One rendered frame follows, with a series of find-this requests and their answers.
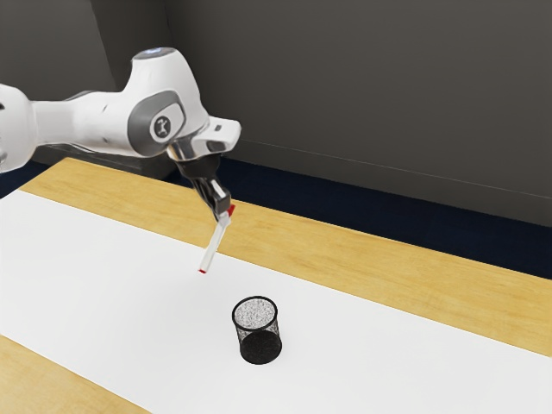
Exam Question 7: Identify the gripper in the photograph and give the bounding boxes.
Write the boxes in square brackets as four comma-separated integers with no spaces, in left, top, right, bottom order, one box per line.
[175,154,231,223]

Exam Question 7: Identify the white pen with red ends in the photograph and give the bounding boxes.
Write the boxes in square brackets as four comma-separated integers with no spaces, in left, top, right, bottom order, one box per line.
[197,203,237,274]

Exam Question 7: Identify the black mesh pen holder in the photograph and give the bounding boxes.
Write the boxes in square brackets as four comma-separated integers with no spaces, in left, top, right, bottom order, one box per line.
[231,295,284,366]

